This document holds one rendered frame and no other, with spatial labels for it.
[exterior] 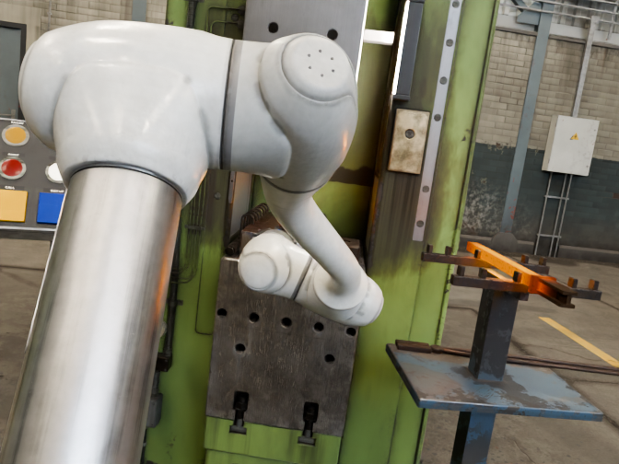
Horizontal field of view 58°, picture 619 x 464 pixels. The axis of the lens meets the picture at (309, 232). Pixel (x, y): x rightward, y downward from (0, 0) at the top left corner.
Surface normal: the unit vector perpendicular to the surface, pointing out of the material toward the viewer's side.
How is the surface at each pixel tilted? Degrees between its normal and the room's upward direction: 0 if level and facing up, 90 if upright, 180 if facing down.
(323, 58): 61
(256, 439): 90
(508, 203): 90
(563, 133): 90
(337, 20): 90
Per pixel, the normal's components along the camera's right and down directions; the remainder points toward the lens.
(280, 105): -0.32, 0.51
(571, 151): 0.11, 0.18
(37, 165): 0.37, -0.31
